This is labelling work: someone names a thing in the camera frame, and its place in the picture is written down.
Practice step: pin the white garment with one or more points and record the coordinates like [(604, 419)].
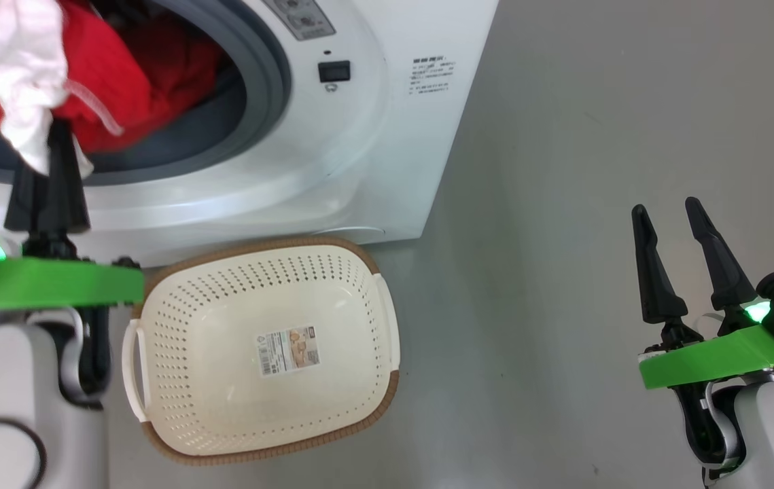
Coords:
[(20, 41)]

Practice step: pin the cream perforated basket brown rim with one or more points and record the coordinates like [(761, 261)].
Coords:
[(223, 380)]

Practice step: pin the white front-load washing machine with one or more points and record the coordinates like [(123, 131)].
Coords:
[(373, 170)]

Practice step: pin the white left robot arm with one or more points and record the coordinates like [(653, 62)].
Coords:
[(6, 380)]

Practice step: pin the red garment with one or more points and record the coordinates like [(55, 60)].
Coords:
[(108, 75)]

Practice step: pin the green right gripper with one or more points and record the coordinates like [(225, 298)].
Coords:
[(713, 360)]

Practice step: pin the grey warning sticker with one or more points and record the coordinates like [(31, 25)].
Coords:
[(302, 17)]

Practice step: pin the paper product label sticker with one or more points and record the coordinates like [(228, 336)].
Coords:
[(288, 350)]

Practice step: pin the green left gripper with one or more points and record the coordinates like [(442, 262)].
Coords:
[(67, 282)]

